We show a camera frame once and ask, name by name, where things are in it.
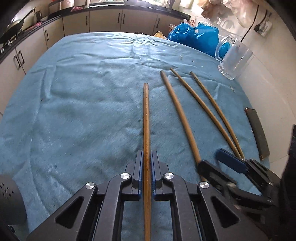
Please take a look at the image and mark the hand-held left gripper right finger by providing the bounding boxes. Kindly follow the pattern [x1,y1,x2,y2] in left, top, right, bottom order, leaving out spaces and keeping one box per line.
[151,150,269,241]

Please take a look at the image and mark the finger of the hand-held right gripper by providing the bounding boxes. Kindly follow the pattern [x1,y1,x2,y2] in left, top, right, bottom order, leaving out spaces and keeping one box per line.
[197,160,276,209]
[216,148,281,193]

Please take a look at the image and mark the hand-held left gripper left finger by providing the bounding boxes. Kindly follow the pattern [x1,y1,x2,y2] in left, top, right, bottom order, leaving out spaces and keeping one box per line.
[26,150,145,241]

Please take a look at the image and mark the brown wooden chopstick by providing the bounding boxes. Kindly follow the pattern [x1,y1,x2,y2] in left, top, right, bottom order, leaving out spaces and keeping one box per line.
[160,70,207,182]
[190,71,245,160]
[170,68,242,159]
[143,83,152,241]

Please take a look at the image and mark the black smartphone in brown case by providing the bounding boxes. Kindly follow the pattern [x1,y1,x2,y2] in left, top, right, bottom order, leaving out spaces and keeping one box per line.
[244,107,270,161]

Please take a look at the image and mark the blue towel table cloth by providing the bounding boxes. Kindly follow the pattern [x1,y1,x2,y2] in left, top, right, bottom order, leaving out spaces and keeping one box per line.
[0,31,271,241]

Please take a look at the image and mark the clear glass mug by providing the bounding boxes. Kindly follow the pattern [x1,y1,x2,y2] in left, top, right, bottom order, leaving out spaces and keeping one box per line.
[215,34,254,81]

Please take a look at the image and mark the dark grey perforated object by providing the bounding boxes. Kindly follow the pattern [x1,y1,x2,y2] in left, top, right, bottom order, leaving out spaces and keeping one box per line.
[0,174,28,232]

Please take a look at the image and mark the blue plastic bag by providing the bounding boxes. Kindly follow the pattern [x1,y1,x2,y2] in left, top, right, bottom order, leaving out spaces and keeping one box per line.
[167,22,220,58]

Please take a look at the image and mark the hanging translucent plastic bag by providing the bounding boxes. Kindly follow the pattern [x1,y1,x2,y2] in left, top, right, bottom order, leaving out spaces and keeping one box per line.
[201,0,255,27]

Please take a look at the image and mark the beige kitchen base cabinets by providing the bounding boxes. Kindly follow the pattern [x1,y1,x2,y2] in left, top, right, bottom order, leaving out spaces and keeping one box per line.
[0,9,192,80]

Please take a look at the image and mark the black kitchen countertop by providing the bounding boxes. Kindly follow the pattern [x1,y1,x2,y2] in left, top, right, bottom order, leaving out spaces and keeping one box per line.
[0,2,201,61]

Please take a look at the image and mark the black gas stove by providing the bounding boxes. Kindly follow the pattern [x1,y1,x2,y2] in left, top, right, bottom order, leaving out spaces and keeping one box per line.
[0,38,14,55]

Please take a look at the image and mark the black wok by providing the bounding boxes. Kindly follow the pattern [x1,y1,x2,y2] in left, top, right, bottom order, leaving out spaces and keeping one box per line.
[0,8,36,44]

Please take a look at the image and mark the black power plug cable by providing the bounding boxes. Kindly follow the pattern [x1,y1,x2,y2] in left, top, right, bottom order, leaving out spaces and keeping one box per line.
[254,9,271,32]

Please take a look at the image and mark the white wall socket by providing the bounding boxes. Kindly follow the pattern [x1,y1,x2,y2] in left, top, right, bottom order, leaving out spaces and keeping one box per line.
[257,20,273,37]

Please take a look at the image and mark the thin black cable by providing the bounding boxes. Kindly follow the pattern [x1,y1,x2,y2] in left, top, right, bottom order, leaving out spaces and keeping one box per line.
[242,4,260,42]

